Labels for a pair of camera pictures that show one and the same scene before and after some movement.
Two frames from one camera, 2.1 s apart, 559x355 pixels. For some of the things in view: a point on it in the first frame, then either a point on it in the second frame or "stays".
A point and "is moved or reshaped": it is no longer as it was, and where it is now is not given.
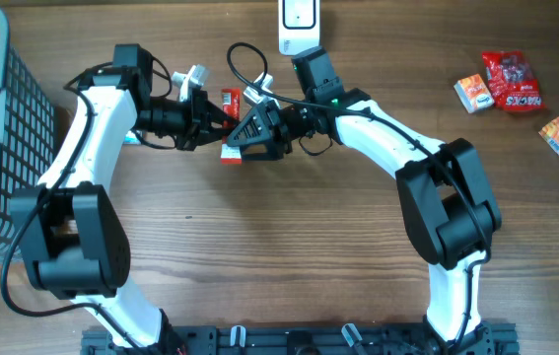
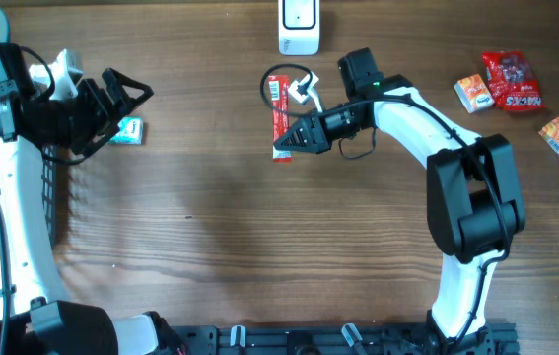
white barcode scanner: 299,26 stays
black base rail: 490,339 stays
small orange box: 473,93 stays
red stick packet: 231,105 is moved or reshaped
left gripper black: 201,129 → 90,91
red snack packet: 513,86 stays
